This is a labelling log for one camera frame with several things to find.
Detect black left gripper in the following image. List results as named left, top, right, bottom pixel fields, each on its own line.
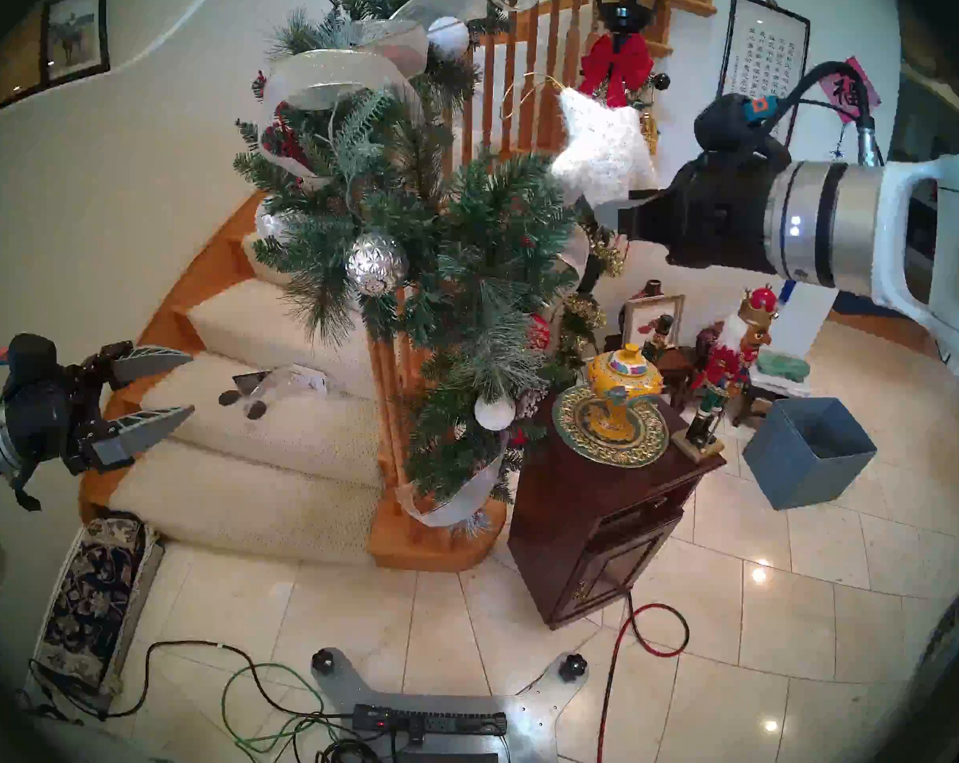
left=2, top=342, right=196, bottom=476

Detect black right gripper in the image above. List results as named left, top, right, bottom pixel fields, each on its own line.
left=591, top=153, right=782, bottom=273

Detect white glitter star ornament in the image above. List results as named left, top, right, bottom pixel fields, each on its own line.
left=499, top=72, right=659, bottom=207

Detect white glitter ball ornament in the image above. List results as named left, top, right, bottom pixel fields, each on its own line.
left=475, top=394, right=517, bottom=432

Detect silver faceted ball ornament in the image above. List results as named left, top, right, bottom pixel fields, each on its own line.
left=346, top=233, right=409, bottom=296

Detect large white ball ornament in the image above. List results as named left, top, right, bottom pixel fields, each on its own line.
left=426, top=16, right=471, bottom=61

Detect dark red vase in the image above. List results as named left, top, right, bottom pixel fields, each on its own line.
left=619, top=279, right=663, bottom=329

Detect small black-hat nutcracker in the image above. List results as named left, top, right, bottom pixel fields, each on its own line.
left=645, top=314, right=678, bottom=363

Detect green pine garland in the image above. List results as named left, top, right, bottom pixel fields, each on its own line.
left=233, top=0, right=600, bottom=524

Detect clear safety glasses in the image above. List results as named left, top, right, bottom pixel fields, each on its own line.
left=219, top=366, right=329, bottom=420

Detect red velvet bow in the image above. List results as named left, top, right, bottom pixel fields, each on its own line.
left=579, top=32, right=655, bottom=109

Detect dark red cloisonne jar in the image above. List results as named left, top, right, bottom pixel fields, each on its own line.
left=694, top=320, right=727, bottom=365

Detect carpeted wooden staircase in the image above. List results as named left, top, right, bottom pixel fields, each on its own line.
left=78, top=0, right=759, bottom=573

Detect yellow porcelain lidded jar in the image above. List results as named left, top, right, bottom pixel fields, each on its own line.
left=585, top=344, right=665, bottom=443

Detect tall red crowned nutcracker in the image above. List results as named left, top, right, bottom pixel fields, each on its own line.
left=670, top=285, right=781, bottom=462

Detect folded patterned rug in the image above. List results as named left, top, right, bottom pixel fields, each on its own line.
left=30, top=511, right=165, bottom=695

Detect green gold round plate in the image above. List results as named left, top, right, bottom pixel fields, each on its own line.
left=551, top=384, right=670, bottom=468

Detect green jade carving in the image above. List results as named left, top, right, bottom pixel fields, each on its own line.
left=756, top=352, right=811, bottom=383

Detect framed calligraphy scroll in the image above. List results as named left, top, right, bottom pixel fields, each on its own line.
left=718, top=0, right=811, bottom=146

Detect blue grey square bin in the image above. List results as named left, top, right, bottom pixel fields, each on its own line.
left=742, top=397, right=878, bottom=512

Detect sheer white gold-edged ribbon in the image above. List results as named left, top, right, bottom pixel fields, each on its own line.
left=255, top=0, right=592, bottom=528

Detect dark wood cabinet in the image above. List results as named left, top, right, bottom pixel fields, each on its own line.
left=507, top=400, right=727, bottom=629

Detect framed horse photo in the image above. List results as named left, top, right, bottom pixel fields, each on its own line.
left=41, top=0, right=111, bottom=87

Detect black power strip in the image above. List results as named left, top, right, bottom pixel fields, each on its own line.
left=352, top=704, right=508, bottom=737

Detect small white picture frame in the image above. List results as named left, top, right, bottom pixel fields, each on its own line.
left=621, top=294, right=685, bottom=349

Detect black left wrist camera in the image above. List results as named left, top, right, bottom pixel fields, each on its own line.
left=1, top=334, right=57, bottom=385

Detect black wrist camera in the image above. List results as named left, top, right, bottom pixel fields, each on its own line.
left=1, top=334, right=57, bottom=385
left=694, top=94, right=790, bottom=166

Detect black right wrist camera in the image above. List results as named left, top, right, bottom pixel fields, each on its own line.
left=694, top=94, right=790, bottom=166

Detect black floor cable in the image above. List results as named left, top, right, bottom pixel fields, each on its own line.
left=18, top=641, right=361, bottom=722

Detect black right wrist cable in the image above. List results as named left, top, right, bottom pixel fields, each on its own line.
left=754, top=60, right=882, bottom=166

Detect green cable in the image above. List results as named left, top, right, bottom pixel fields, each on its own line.
left=223, top=662, right=325, bottom=754

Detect dark wooden picture frame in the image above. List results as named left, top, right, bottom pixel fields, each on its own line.
left=0, top=6, right=47, bottom=114

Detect red black cable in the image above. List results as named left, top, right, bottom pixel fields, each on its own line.
left=596, top=593, right=691, bottom=763

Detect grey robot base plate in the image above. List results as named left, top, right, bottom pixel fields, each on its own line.
left=311, top=649, right=590, bottom=763

